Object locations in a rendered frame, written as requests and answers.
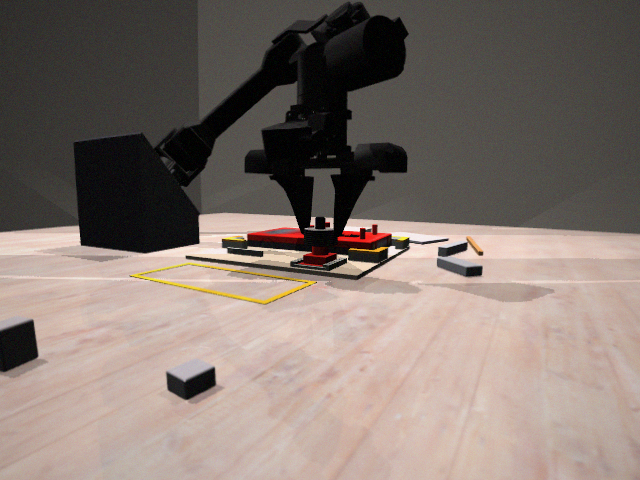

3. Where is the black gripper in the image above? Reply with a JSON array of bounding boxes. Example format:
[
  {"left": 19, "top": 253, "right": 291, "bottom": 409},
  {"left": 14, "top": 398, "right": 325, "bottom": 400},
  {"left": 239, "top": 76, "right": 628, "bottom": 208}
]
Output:
[{"left": 245, "top": 93, "right": 407, "bottom": 237}]

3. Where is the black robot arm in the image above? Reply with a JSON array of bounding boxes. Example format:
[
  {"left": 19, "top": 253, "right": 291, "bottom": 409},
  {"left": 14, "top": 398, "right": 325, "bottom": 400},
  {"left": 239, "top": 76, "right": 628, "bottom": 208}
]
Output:
[{"left": 153, "top": 1, "right": 409, "bottom": 187}]

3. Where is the black wheel with grey hub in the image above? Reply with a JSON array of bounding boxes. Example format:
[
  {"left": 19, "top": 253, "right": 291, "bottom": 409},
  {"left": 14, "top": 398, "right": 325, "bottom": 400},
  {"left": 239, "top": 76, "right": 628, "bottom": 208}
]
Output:
[{"left": 304, "top": 227, "right": 338, "bottom": 247}]

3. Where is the orange thin bar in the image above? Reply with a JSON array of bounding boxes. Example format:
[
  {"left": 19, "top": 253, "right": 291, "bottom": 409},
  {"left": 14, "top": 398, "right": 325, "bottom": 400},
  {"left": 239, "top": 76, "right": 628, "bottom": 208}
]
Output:
[{"left": 466, "top": 236, "right": 484, "bottom": 256}]

